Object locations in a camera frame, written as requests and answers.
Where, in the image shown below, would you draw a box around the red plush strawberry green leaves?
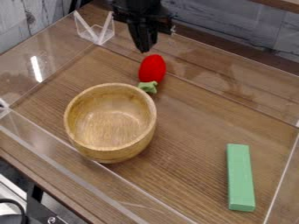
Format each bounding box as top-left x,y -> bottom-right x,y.
137,54 -> 165,94

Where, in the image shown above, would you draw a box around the wooden bowl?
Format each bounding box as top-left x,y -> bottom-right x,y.
62,83 -> 157,164

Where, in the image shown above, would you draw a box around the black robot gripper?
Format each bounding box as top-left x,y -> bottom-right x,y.
110,0 -> 173,53

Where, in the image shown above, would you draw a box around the black cable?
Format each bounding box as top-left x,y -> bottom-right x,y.
0,198 -> 28,224

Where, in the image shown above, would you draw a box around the clear acrylic enclosure wall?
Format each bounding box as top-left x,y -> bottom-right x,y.
0,6 -> 299,224

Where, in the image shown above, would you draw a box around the black metal table leg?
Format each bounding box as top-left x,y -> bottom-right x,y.
25,183 -> 88,224

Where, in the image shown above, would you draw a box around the green rectangular block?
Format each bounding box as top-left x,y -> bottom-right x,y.
227,143 -> 256,212

